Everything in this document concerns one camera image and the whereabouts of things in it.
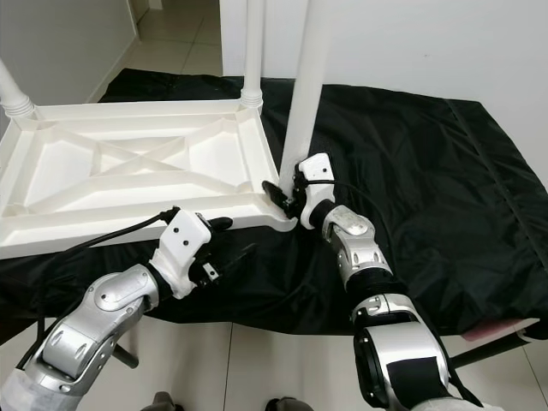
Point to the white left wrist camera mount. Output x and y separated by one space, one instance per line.
184 240

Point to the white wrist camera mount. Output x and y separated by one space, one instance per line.
184 240
318 167

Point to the white plastic children table top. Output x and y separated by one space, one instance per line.
68 171

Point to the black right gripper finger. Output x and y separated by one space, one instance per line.
276 195

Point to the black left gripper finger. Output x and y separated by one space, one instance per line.
219 224
241 259

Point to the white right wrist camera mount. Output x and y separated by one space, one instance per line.
318 167

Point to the black metal work table leg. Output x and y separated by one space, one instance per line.
128 358
492 351

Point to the grey robot foot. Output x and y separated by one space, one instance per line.
163 402
287 404

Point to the black cloth table cover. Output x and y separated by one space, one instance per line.
462 214

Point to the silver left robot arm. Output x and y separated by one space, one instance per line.
98 338

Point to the pink table corner piece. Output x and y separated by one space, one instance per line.
505 327

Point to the grey left robot foot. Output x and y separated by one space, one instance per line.
163 402

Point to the grey right robot foot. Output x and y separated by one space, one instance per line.
287 404

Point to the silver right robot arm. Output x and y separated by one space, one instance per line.
364 253

